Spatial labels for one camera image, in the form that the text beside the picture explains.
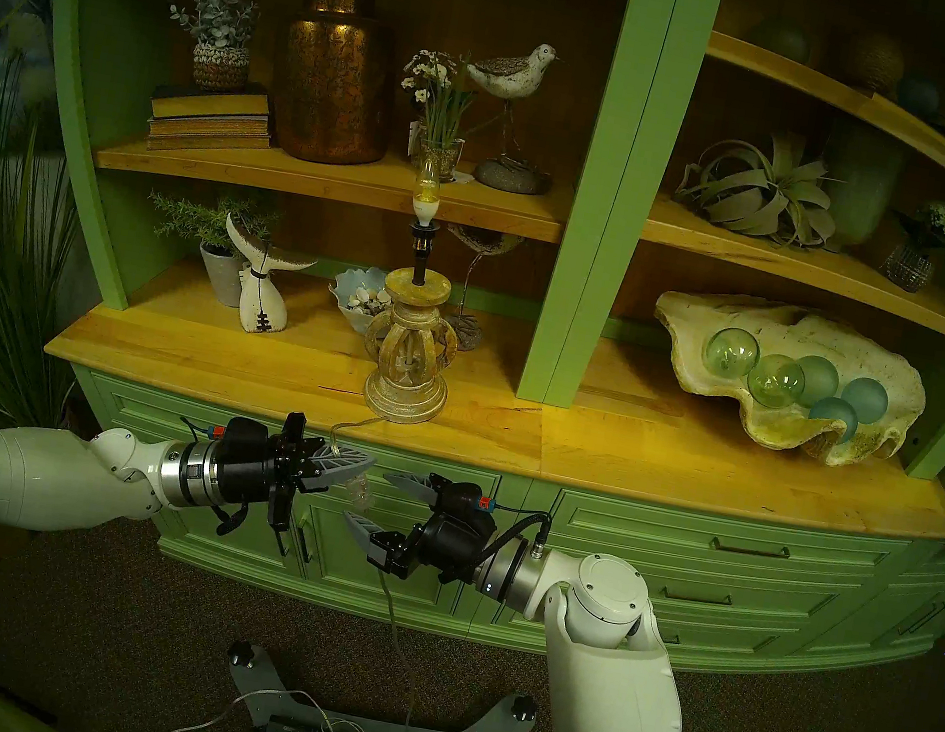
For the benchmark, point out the brown long-legged bird figurine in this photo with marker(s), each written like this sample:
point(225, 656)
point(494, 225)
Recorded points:
point(489, 239)

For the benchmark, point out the small plant in woven pot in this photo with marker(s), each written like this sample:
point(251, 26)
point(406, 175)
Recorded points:
point(220, 67)

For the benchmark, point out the dark green decorative ball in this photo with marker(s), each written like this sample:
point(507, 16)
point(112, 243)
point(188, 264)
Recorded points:
point(779, 39)

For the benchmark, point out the pale air plant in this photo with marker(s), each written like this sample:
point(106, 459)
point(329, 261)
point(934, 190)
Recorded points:
point(762, 193)

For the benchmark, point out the giant clam shell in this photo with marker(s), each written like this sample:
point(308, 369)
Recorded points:
point(767, 430)

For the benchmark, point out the fern in gray pot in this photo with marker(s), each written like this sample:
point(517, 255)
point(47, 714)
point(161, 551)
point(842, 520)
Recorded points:
point(223, 274)

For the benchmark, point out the right gripper gray finger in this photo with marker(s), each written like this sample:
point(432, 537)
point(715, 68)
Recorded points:
point(383, 548)
point(429, 493)

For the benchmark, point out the gray robot base plate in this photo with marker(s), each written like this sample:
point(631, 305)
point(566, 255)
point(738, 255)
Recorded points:
point(483, 731)

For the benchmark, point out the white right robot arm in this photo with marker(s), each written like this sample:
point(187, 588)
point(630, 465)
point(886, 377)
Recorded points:
point(604, 706)

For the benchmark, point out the bowl of seashells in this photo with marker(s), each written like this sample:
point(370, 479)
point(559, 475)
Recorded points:
point(358, 297)

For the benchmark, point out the green ceramic vase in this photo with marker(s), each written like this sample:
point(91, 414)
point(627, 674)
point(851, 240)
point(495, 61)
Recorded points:
point(861, 192)

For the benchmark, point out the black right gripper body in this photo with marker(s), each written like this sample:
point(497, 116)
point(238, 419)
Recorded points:
point(457, 538)

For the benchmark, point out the small plant in glass pot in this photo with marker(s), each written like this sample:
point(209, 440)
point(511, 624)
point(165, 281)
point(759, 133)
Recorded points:
point(907, 267)

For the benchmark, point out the woven brown decorative ball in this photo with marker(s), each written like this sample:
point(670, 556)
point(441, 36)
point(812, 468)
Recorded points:
point(873, 64)

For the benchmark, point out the teal frosted glass ball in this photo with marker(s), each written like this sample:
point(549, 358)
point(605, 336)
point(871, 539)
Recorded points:
point(821, 378)
point(834, 418)
point(865, 400)

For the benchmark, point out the carved wooden table lamp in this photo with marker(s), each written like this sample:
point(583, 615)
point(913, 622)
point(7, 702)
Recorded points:
point(408, 377)

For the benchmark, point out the left gripper gray finger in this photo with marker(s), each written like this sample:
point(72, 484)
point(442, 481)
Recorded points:
point(344, 460)
point(327, 483)

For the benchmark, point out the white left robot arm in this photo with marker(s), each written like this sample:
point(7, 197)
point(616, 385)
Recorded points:
point(14, 473)

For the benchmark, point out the green cabinet with wooden shelves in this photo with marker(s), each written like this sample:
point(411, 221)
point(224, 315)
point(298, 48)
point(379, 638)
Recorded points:
point(606, 212)

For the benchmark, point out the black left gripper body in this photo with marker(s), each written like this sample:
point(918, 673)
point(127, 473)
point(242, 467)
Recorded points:
point(253, 468)

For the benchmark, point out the stack of old books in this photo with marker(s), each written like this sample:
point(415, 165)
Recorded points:
point(208, 117)

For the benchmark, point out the white flowers in glass vase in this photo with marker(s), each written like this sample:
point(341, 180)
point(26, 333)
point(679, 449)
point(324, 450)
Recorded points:
point(444, 109)

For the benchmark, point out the white whale tail figurine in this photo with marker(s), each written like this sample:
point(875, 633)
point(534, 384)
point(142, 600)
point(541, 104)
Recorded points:
point(261, 305)

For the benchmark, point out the shorebird figurine on stone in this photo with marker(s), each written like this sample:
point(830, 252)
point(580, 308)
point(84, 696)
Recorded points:
point(510, 78)

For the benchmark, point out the copper metal vase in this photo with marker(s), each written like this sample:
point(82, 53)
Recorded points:
point(332, 86)

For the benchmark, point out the dark blue decorative ball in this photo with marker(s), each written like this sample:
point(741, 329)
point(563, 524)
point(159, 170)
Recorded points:
point(919, 98)

